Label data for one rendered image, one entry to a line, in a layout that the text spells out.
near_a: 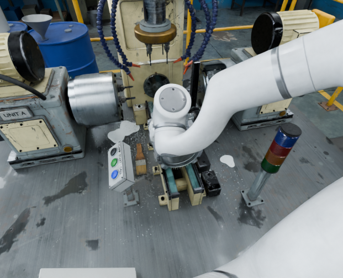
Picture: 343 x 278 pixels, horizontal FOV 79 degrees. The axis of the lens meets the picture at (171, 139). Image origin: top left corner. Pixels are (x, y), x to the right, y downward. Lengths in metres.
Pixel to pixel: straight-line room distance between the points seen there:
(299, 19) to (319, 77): 0.83
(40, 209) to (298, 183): 1.15
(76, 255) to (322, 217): 0.81
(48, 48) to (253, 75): 2.15
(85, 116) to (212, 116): 0.69
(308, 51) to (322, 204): 0.21
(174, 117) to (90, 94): 0.58
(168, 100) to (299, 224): 0.32
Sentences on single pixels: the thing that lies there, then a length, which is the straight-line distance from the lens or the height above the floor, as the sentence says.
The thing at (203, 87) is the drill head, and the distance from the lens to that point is 1.07.
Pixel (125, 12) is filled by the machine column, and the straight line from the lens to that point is 1.17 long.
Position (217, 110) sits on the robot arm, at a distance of 0.41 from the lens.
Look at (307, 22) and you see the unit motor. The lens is 1.20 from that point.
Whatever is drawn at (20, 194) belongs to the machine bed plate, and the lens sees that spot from 1.18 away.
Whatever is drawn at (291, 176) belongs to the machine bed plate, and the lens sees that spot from 1.16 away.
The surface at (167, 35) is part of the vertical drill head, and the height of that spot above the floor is 1.33.
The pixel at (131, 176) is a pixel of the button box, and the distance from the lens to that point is 0.72.
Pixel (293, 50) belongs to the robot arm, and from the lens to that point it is 0.38.
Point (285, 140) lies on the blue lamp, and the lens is 0.71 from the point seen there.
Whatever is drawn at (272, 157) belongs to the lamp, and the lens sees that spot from 0.77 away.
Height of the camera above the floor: 1.65
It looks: 46 degrees down
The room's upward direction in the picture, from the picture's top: straight up
